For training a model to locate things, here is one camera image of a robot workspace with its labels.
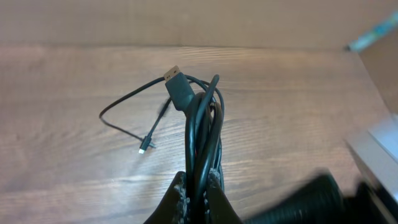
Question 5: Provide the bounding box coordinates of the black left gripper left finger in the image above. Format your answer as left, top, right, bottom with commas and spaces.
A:
144, 171, 189, 224

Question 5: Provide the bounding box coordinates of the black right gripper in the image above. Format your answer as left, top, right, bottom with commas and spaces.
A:
244, 172, 397, 224

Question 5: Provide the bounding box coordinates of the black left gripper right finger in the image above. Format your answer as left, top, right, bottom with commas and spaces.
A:
206, 169, 243, 224

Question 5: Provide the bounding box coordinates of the thin black micro USB cable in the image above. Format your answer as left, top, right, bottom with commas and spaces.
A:
98, 76, 172, 155

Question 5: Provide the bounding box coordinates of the black USB cable thick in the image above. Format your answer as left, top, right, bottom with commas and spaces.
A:
164, 66, 224, 223

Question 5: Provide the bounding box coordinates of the teal tape strip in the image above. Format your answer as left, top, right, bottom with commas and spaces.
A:
344, 11, 397, 52

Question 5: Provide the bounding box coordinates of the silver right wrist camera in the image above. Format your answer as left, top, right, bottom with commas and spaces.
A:
346, 114, 397, 202

